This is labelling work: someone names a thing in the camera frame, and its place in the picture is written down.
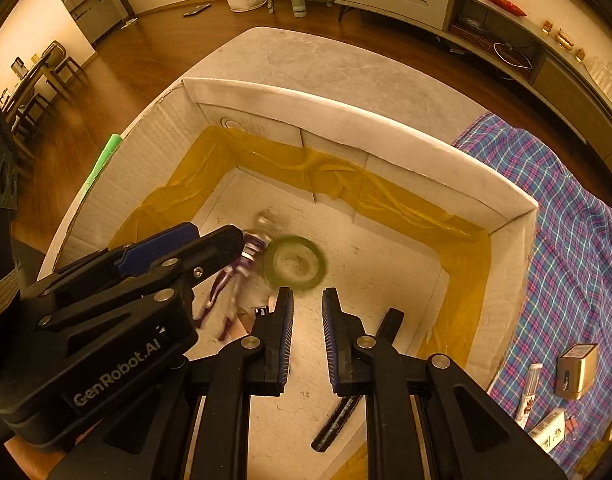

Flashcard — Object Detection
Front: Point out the grey tall cabinet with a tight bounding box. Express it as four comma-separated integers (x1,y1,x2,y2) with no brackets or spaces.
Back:
51,0,134,43

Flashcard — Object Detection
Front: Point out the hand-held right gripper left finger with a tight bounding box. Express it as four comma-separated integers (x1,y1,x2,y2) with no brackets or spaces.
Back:
46,287,294,480

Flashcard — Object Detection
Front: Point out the black marker pen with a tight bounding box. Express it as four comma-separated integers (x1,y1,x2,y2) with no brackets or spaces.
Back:
311,309,406,453

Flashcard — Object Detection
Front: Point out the metallic tin box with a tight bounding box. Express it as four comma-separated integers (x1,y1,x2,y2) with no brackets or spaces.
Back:
555,343,599,401

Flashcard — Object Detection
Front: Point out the white printed carton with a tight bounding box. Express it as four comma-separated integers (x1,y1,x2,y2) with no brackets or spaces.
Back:
528,407,568,455

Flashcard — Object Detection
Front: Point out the clear glass cup set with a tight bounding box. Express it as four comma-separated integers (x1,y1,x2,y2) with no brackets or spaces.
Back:
586,55,612,111

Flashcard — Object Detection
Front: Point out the red flat ornament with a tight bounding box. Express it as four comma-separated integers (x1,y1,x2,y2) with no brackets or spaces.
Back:
483,0,528,17

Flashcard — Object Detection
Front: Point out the blue pink plaid cloth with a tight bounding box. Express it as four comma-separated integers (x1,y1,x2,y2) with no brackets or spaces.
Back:
451,111,612,461

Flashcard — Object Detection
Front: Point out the wooden dining chair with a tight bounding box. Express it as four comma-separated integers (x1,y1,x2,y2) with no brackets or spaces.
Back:
8,91,54,136
38,40,89,92

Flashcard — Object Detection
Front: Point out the wooden dining table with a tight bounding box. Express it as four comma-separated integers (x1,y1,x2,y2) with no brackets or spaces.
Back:
0,55,54,116

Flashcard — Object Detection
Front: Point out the clear printed tube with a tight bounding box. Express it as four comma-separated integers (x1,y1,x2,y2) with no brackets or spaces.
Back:
516,362,544,431

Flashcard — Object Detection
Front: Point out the green tape roll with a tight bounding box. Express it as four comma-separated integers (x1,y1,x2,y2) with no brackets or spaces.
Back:
263,235,329,291

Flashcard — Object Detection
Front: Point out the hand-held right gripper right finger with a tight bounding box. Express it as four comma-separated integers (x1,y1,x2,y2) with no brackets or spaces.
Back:
322,287,569,480

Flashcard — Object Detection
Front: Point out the purple silver action figure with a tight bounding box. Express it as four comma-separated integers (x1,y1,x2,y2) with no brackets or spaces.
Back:
193,212,274,343

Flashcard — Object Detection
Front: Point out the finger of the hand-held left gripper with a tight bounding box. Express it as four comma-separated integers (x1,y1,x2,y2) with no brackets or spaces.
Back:
18,225,247,333
55,221,201,287

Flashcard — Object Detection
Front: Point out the white cardboard box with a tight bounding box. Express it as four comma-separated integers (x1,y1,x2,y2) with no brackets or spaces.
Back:
36,77,539,480

